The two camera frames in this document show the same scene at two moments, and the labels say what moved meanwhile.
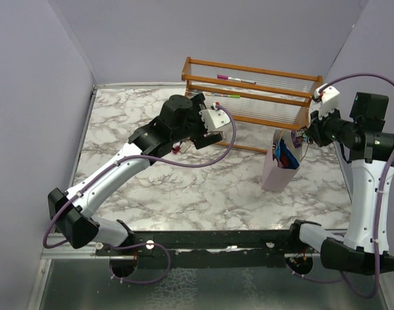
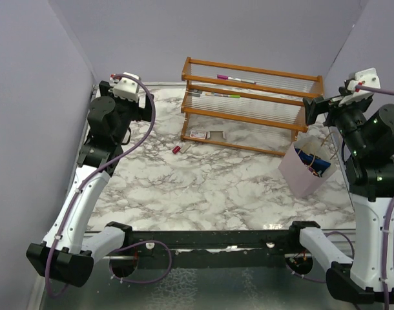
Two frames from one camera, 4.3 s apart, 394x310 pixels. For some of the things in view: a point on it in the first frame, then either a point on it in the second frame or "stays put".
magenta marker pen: x=227 y=77 stays put
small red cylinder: x=175 y=151 stays put
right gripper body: x=331 y=128 to x=348 y=117
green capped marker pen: x=223 y=95 stays put
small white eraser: x=185 y=147 stays put
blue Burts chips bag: x=287 y=159 to x=316 y=165
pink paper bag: x=278 y=179 to x=300 y=179
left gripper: x=199 y=105 to x=144 y=113
